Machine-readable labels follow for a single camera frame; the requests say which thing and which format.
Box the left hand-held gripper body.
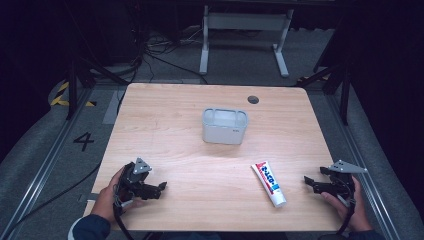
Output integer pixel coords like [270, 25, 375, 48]
[115, 157, 154, 205]

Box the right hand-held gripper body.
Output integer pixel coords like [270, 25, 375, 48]
[325, 159, 369, 202]

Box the person's left hand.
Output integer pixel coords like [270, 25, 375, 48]
[90, 166, 142, 225]

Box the person's right hand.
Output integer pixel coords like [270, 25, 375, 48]
[321, 175, 373, 233]

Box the white toothpaste tube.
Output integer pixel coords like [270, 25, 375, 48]
[250, 161, 288, 209]

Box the white plastic container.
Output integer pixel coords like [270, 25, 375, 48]
[201, 107, 250, 146]

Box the black tripod stand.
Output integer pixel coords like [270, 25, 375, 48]
[296, 54, 355, 127]
[64, 54, 130, 121]

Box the yellow black floor tape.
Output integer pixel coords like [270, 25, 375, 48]
[49, 81, 98, 108]

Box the white metal stand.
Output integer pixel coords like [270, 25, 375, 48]
[198, 4, 295, 79]

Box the aluminium floor rail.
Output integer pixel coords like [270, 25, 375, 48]
[324, 93, 403, 240]
[0, 87, 96, 240]

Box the right hand-held gripper cable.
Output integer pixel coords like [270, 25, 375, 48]
[335, 195, 357, 236]

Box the hand-held gripper cable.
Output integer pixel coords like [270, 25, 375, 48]
[112, 198, 135, 240]
[335, 195, 357, 236]

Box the left hand-held gripper cable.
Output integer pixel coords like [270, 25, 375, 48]
[112, 198, 135, 240]

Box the black floor cable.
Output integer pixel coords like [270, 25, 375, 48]
[0, 161, 102, 240]

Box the bundle of floor cables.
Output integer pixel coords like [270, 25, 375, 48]
[131, 26, 209, 85]

